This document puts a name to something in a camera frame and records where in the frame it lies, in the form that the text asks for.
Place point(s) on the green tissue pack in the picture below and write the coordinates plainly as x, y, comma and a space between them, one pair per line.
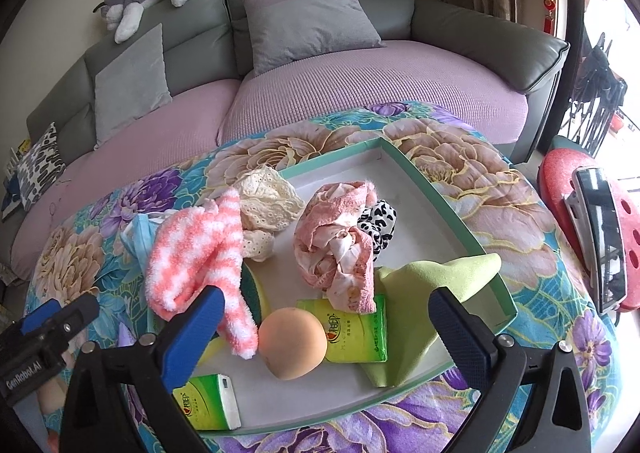
355, 333
210, 398

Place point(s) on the blue book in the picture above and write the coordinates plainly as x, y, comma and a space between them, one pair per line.
10, 200

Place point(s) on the purple sofa seat cover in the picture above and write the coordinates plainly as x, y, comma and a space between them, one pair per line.
375, 83
150, 143

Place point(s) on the black white patterned pillow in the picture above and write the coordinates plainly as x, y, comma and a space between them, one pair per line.
40, 168

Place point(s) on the dark metal drying rack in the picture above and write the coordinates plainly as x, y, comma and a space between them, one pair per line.
595, 83

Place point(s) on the pink white striped fuzzy cloth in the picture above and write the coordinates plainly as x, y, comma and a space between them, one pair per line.
190, 253

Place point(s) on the light green microfibre cloth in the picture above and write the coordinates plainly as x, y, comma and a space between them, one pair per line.
410, 308

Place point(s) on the grey pillow with purple band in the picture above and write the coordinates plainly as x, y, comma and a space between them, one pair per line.
310, 23

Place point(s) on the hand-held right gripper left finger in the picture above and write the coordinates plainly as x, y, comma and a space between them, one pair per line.
195, 333

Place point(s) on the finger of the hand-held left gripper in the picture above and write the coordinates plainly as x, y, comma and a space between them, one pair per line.
80, 310
35, 318

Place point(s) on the blue face mask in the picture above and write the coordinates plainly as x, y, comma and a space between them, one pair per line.
137, 238

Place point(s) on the leopard print scrunchie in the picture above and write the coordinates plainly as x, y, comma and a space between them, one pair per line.
380, 223

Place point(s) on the pink floral satin cloth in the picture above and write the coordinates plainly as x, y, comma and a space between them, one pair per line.
330, 233

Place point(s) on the cream lace scrunchie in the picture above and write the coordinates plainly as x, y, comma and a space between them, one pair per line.
270, 203

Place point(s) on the teal floral blanket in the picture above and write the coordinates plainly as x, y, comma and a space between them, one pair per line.
450, 158

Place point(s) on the beige makeup sponge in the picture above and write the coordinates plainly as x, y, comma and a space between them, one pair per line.
295, 343

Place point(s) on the black screen device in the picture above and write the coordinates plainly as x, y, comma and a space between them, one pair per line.
600, 233

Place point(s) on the upright picture cards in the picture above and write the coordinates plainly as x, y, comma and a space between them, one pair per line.
17, 155

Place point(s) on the plain grey pillow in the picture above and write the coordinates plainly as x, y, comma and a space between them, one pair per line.
132, 88

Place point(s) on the teal cardboard box tray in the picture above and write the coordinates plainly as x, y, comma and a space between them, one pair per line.
310, 393

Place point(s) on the green yellow scouring sponge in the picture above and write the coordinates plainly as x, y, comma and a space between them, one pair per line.
252, 293

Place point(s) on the red plastic stool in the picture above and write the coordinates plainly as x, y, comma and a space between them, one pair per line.
555, 183

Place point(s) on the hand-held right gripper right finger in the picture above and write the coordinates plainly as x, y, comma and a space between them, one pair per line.
465, 338

